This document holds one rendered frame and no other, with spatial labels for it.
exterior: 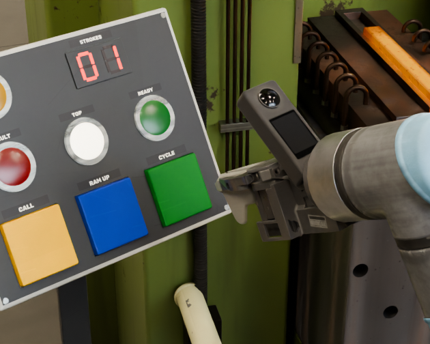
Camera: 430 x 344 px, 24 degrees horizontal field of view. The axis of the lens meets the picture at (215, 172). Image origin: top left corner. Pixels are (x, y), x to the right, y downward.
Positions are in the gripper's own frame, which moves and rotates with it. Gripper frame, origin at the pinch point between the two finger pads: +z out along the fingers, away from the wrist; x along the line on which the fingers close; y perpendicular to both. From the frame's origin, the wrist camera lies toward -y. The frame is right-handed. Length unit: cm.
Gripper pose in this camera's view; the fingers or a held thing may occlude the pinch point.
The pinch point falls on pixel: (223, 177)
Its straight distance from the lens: 116.3
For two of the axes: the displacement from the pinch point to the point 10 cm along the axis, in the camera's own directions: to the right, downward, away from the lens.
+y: 3.1, 9.5, 0.9
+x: 7.8, -3.1, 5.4
